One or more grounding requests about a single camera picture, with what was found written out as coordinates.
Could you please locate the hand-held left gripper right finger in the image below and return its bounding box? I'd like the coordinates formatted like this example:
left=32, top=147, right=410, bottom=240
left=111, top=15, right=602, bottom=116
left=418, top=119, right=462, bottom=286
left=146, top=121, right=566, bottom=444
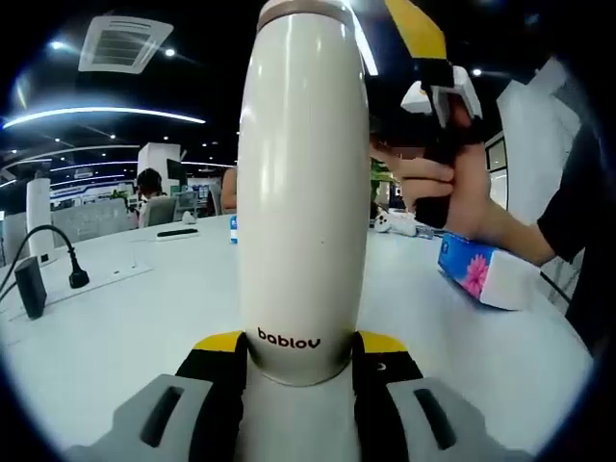
left=353, top=329, right=530, bottom=462

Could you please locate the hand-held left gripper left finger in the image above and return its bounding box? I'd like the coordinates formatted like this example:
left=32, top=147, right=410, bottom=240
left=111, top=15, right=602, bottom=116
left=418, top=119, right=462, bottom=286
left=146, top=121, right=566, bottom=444
left=103, top=329, right=249, bottom=462

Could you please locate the white brown cup lid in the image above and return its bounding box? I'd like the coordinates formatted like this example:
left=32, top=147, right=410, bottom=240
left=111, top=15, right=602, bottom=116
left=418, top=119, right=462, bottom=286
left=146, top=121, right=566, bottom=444
left=256, top=0, right=357, bottom=28

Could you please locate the white water cup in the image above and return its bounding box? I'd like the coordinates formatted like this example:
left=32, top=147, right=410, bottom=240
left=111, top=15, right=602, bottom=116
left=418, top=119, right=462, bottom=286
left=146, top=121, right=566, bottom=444
left=237, top=18, right=372, bottom=386

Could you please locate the person's right hand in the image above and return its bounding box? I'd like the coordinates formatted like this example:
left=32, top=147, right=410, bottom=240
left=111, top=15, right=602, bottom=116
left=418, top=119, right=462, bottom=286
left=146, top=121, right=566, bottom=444
left=372, top=103, right=512, bottom=244

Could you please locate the green leafy plant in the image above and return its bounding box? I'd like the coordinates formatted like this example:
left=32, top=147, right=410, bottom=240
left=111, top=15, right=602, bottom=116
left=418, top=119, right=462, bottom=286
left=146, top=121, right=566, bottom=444
left=369, top=156, right=397, bottom=214

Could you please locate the white table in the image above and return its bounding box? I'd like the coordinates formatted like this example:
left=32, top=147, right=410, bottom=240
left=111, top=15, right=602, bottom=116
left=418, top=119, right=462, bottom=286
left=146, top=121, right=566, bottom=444
left=0, top=214, right=597, bottom=462

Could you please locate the white power strip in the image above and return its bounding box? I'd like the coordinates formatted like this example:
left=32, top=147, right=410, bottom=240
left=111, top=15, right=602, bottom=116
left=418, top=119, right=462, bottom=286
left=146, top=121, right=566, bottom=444
left=47, top=262, right=155, bottom=304

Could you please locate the white game controller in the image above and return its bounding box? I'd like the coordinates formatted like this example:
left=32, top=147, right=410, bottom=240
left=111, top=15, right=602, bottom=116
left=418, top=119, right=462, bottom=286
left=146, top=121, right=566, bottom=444
left=374, top=211, right=421, bottom=238

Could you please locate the blue tissue pack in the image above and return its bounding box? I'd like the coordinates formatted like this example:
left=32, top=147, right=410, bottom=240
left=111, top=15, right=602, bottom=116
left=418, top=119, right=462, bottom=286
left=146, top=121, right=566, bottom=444
left=436, top=231, right=541, bottom=312

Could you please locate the black power adapter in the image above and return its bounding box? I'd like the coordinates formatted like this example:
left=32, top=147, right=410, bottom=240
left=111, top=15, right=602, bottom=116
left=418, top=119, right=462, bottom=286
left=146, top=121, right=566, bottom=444
left=13, top=255, right=48, bottom=321

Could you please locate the person's black shirt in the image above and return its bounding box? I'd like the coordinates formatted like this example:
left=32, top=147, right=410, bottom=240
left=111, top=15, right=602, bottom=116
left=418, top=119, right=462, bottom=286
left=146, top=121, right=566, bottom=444
left=535, top=119, right=616, bottom=358

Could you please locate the grey desk partition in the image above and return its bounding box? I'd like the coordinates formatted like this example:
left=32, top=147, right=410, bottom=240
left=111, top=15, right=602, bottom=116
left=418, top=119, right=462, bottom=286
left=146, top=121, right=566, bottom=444
left=51, top=197, right=131, bottom=243

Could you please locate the grey office chair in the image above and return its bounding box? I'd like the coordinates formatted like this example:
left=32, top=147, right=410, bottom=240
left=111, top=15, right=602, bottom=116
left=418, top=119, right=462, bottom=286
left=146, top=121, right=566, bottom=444
left=143, top=196, right=179, bottom=227

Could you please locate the ceiling air conditioner vent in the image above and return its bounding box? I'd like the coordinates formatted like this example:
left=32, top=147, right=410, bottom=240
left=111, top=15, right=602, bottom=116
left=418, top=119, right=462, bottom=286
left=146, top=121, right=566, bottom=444
left=78, top=14, right=175, bottom=74

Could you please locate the curved ceiling light strip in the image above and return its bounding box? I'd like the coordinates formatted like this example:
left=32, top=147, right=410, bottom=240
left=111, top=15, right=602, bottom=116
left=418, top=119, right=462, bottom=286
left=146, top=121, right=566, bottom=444
left=2, top=106, right=206, bottom=129

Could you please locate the black cable with plug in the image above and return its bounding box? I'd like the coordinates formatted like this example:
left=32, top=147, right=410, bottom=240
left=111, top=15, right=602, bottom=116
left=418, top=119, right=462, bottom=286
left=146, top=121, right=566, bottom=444
left=8, top=224, right=91, bottom=290

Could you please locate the thin black cable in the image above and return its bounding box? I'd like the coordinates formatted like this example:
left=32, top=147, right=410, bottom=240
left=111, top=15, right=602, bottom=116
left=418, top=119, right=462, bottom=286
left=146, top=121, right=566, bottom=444
left=538, top=271, right=575, bottom=305

